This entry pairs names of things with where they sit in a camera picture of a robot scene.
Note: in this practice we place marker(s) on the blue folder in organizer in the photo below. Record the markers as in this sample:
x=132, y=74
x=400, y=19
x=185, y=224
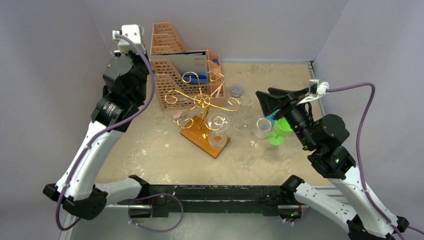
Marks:
x=193, y=79

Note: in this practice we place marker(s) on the pink white eraser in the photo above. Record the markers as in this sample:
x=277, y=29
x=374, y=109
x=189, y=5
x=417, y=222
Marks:
x=178, y=116

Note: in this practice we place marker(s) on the green plastic goblet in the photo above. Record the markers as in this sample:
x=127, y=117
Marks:
x=281, y=129

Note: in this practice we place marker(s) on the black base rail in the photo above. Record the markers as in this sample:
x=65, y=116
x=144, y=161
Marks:
x=217, y=199

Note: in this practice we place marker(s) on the clear wine glass hanging front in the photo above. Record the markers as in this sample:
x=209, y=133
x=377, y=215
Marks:
x=218, y=124

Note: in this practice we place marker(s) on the pink plastic file organizer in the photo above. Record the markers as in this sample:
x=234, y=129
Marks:
x=181, y=73

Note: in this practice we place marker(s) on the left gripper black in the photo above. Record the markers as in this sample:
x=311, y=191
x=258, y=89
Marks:
x=134, y=55

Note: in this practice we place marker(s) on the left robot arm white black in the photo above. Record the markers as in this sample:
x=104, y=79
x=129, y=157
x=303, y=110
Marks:
x=123, y=98

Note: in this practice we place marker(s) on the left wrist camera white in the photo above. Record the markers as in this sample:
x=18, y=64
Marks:
x=133, y=32

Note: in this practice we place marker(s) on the blue plastic goblet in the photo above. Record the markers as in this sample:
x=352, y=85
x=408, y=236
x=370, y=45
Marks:
x=272, y=117

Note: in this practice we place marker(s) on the small clear goblet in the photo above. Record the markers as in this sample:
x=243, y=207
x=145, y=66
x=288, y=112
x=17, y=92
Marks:
x=262, y=129

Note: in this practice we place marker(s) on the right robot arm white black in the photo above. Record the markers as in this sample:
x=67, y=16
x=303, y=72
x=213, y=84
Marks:
x=363, y=216

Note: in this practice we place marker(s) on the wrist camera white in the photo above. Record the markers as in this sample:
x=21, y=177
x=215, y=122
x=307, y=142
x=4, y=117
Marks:
x=133, y=32
x=316, y=87

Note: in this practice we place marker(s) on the tall clear flute glass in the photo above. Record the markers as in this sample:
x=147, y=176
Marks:
x=241, y=123

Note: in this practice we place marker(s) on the small grey bottle cap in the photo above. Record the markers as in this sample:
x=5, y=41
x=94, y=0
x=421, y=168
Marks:
x=236, y=90

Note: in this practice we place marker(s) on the wooden rack base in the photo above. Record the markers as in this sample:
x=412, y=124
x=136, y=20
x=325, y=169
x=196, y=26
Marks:
x=199, y=136

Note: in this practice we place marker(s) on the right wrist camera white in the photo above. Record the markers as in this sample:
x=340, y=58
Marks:
x=316, y=87

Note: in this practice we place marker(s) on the white chalk stick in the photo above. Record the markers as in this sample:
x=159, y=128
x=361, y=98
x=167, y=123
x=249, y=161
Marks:
x=218, y=92

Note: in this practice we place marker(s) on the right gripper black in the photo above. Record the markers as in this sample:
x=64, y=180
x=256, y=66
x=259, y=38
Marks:
x=286, y=106

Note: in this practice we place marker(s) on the gold wire wine glass rack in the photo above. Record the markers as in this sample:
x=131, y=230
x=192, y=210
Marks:
x=200, y=101

